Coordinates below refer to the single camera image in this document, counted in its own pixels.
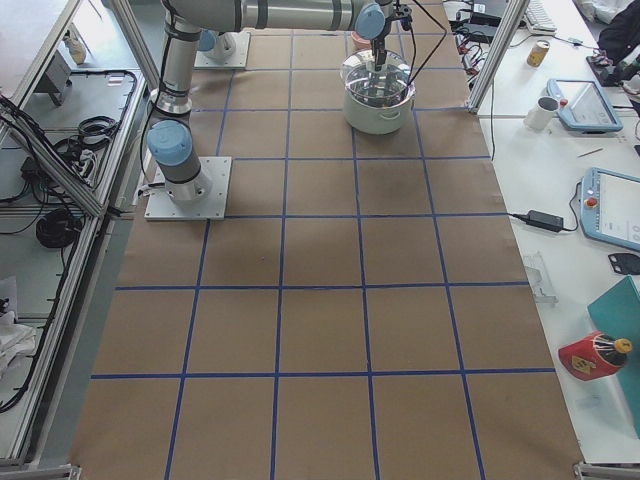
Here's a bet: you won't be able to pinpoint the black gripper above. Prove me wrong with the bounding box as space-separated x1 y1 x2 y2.
371 26 388 70

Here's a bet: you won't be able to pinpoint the glass pot lid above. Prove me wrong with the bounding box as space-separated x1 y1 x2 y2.
340 50 411 108

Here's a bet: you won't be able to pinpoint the pale green cooking pot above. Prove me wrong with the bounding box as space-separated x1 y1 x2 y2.
342 86 415 135

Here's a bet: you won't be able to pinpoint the pink bowl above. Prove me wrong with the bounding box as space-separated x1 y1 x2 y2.
351 31 371 51

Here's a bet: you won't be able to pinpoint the black laptop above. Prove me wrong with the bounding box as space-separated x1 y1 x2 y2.
455 0 509 27

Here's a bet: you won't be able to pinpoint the yellow drink can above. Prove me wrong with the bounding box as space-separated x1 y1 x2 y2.
526 40 550 68

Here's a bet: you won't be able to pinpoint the white mug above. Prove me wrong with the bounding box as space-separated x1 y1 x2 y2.
523 96 559 131

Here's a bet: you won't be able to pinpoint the far blue teach pendant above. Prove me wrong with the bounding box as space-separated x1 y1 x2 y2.
546 79 623 134

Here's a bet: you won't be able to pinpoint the blue teach pendant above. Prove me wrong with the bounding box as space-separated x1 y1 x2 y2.
579 167 639 251
546 79 623 134

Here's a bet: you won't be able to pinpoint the black power adapter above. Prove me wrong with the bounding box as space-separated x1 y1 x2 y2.
525 210 564 233

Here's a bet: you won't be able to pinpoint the near blue teach pendant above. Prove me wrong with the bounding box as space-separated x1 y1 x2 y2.
579 167 639 251

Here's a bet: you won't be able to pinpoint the clear acrylic stand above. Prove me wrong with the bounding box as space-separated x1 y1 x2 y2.
522 252 558 305

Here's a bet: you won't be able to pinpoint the teal board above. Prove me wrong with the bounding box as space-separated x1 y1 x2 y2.
587 276 640 435

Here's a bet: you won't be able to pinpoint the red bottle with yellow cap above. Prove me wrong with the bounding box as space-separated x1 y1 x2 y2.
558 331 633 381

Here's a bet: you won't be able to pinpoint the aluminium frame post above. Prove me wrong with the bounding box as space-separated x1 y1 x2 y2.
467 0 529 114

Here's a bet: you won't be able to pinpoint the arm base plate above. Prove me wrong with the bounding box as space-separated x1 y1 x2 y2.
194 32 251 70
144 156 232 221

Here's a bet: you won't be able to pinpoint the coiled black cables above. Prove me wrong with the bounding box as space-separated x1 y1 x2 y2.
35 207 84 250

